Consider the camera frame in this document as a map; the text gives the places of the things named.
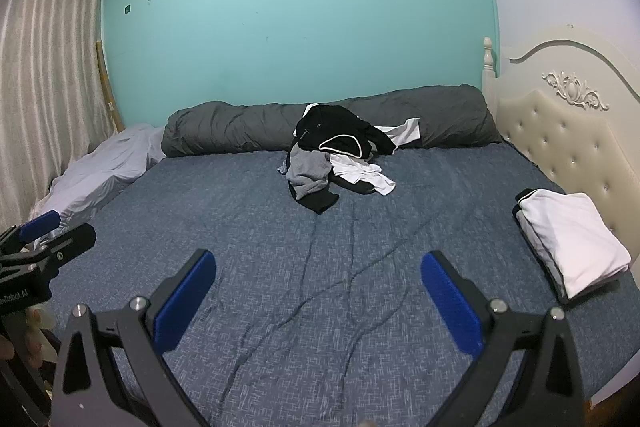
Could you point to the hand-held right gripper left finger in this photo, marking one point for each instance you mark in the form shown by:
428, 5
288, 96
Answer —
185, 302

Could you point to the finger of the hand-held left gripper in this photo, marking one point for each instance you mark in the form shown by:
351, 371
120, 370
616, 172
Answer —
70, 242
40, 224

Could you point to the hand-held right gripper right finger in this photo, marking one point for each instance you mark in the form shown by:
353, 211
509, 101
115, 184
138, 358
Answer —
450, 302

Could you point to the black sweater with white trim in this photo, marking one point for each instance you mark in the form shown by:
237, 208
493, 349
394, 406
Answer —
340, 127

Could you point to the folded white and black clothes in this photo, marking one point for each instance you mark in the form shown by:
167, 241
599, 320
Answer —
575, 237

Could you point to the person's left hand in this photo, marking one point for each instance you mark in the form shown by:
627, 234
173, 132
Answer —
36, 347

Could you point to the light grey crumpled sheet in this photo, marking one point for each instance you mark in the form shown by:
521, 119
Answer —
100, 167

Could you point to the blue patterned bed cover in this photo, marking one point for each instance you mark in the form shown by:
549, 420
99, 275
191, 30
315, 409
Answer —
300, 282

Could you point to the beige curtain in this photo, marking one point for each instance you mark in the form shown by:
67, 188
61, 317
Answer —
45, 82

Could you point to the wooden strip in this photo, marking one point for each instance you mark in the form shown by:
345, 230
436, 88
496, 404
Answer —
107, 87

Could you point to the white shirt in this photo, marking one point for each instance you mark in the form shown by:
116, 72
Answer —
360, 174

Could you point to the black garment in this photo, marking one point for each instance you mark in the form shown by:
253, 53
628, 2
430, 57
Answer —
315, 203

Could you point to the grey garment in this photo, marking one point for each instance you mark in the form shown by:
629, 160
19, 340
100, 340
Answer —
307, 169

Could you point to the dark grey rolled duvet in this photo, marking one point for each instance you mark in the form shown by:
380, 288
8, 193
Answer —
240, 127

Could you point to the cream tufted headboard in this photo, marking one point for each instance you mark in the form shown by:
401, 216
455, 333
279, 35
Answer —
570, 132

